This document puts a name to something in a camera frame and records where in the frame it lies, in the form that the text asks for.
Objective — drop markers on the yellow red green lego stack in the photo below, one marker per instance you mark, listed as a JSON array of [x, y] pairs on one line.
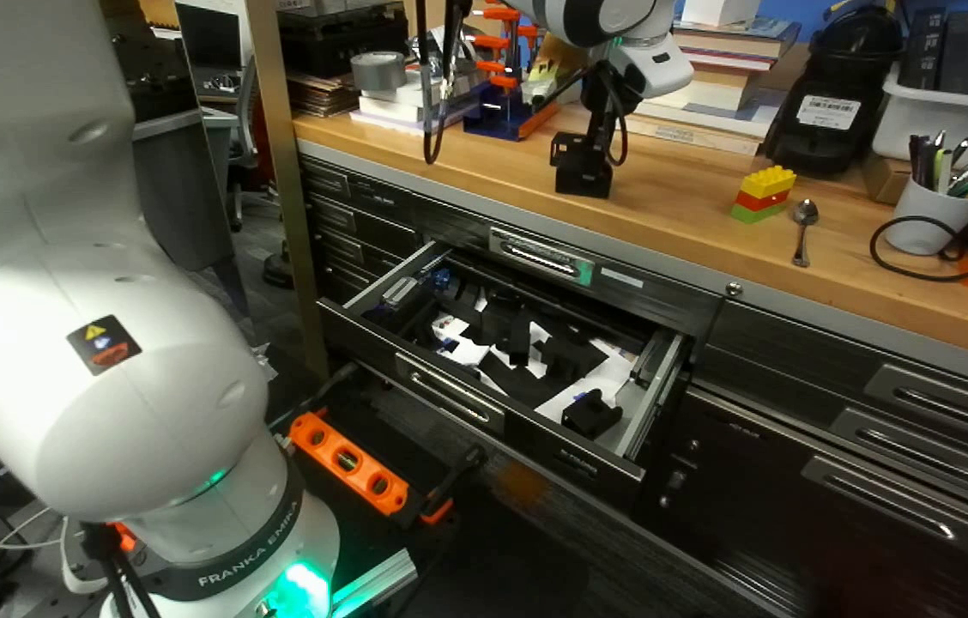
[[764, 192]]

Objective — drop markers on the white pen cup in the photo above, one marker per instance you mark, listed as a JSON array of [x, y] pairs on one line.
[[931, 223]]

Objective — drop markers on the small white box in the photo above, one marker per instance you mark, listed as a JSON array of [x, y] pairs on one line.
[[706, 13]]

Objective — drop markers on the grey metal open drawer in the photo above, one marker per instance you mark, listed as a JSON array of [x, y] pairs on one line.
[[623, 449]]

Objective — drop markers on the thin white book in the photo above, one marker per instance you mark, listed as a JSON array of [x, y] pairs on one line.
[[403, 99]]

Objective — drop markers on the black plastic box object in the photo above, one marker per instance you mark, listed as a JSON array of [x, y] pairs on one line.
[[564, 147], [593, 415]]

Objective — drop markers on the blue hex key holder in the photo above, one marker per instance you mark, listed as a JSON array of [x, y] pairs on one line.
[[504, 115]]

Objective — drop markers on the wooden post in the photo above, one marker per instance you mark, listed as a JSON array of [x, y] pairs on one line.
[[273, 115]]

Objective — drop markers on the silver metal cylinder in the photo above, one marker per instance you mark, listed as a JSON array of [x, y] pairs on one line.
[[403, 292]]

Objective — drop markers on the orange spirit level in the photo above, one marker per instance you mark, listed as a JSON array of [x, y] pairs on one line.
[[348, 466]]

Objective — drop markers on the black foam cutout piece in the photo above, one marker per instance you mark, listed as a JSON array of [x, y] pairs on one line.
[[504, 332]]

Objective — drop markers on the black marker pen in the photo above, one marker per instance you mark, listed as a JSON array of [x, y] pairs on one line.
[[916, 159]]

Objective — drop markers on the grey duct tape roll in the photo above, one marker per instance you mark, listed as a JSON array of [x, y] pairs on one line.
[[380, 71]]

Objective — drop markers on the black pack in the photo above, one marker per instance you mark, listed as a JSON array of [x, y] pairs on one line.
[[920, 45], [961, 52]]

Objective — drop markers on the thick white foam book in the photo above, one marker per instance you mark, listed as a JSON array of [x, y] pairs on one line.
[[398, 110]]

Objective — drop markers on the aluminium base plate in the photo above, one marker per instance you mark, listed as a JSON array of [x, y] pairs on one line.
[[374, 584]]

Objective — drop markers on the thick cream book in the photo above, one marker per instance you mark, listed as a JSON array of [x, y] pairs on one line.
[[725, 71]]

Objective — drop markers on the black clamp tool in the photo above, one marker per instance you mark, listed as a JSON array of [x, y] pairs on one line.
[[583, 179]]

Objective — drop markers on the white paper sheet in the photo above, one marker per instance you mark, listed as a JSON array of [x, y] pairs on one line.
[[615, 371]]

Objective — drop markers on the black machine white label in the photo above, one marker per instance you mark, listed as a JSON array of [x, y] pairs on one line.
[[837, 71]]

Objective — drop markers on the metal spoon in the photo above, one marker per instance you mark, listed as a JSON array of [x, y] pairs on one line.
[[804, 211]]

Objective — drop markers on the wide cream book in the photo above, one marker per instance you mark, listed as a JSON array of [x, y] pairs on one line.
[[725, 103]]

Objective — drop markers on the stack of dark folders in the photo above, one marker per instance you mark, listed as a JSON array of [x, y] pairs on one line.
[[316, 91]]

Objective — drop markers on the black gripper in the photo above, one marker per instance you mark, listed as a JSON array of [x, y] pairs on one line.
[[604, 87]]

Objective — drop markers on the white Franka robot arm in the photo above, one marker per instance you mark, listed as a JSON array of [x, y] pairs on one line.
[[106, 286]]

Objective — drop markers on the wide pale book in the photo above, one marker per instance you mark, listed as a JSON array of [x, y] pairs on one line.
[[701, 125]]

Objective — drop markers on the green sticker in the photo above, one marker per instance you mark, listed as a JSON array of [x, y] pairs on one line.
[[583, 273]]

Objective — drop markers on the white plastic bin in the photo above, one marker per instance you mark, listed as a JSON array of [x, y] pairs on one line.
[[951, 122]]

